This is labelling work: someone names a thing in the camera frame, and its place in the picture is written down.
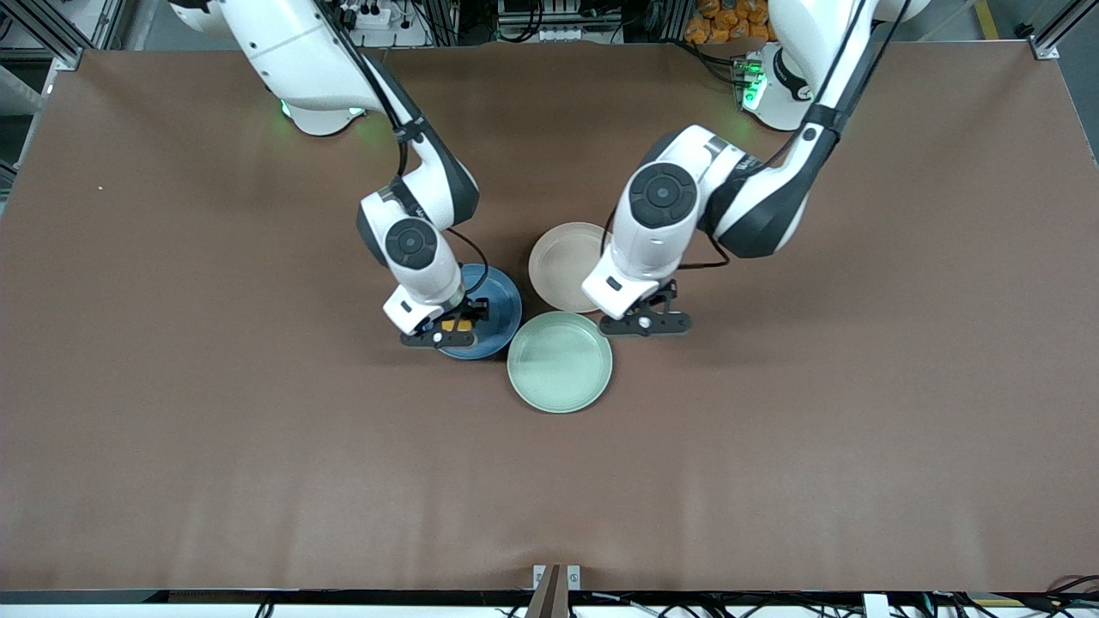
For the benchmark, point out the pale green plate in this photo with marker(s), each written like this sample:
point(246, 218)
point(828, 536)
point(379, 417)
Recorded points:
point(560, 362)

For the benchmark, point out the orange snack bags pile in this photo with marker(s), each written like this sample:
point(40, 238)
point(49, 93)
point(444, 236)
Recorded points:
point(730, 21)

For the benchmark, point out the beige plate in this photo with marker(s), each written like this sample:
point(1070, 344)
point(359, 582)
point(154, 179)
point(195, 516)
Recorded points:
point(562, 266)

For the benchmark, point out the blue plate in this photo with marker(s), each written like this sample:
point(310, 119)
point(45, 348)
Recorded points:
point(502, 300)

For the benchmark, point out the aluminium frame profile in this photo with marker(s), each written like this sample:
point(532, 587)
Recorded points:
point(1052, 39)
point(51, 34)

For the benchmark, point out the yellow lemon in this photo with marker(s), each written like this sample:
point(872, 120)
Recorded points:
point(455, 325)

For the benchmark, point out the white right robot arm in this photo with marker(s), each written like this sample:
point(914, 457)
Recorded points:
point(412, 245)

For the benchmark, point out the small metal bracket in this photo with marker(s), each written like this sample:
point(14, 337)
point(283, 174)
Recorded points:
point(539, 575)

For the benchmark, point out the grey equipment rack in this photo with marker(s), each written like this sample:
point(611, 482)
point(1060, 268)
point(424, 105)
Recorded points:
point(558, 30)

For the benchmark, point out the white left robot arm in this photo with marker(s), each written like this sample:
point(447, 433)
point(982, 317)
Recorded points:
point(661, 197)

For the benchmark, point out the white power strip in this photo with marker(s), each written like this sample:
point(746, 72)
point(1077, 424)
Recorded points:
point(369, 15)

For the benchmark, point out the small white block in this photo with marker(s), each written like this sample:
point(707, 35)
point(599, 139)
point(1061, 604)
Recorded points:
point(876, 605)

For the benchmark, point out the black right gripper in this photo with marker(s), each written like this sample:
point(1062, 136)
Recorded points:
point(471, 308)

